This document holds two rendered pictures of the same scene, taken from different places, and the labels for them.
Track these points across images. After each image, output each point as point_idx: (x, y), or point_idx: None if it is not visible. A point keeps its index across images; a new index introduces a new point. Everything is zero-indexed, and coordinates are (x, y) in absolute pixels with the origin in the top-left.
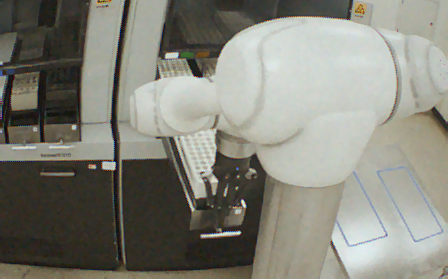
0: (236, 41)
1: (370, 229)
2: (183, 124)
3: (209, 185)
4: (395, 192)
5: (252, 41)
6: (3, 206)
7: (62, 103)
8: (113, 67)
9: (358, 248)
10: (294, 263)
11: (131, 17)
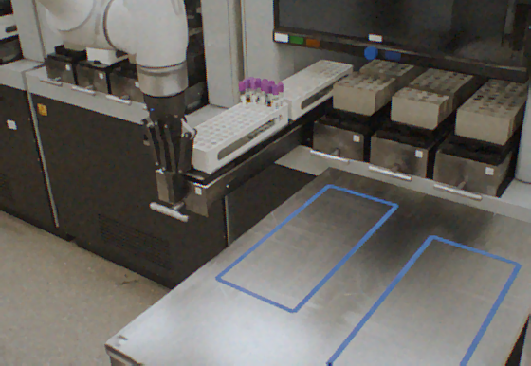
0: None
1: (283, 284)
2: (53, 18)
3: (148, 131)
4: (421, 277)
5: None
6: (107, 174)
7: None
8: (232, 41)
9: (222, 290)
10: None
11: None
